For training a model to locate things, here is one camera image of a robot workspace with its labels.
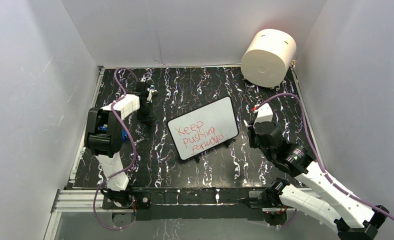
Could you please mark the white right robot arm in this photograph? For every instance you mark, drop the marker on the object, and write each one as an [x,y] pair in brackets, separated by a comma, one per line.
[349,218]

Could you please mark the blue plastic clip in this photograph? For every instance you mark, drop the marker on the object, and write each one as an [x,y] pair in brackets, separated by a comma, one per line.
[124,134]

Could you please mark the cream cylindrical container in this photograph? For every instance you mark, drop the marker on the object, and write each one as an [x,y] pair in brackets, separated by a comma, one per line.
[268,58]

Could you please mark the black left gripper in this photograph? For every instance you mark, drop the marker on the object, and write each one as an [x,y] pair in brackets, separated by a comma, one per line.
[148,119]

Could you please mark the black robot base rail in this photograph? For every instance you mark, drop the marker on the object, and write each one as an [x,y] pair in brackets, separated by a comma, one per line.
[200,202]

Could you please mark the teal and cream eraser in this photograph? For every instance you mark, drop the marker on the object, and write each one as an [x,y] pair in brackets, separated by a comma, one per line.
[153,91]

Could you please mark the black framed whiteboard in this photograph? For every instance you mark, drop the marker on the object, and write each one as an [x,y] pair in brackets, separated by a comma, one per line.
[203,128]

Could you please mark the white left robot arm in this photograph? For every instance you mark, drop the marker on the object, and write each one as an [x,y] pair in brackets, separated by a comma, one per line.
[105,134]

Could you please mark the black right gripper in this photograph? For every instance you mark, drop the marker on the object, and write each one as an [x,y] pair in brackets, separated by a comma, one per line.
[251,132]

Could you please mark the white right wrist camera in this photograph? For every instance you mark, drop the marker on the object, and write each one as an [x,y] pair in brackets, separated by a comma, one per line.
[263,113]

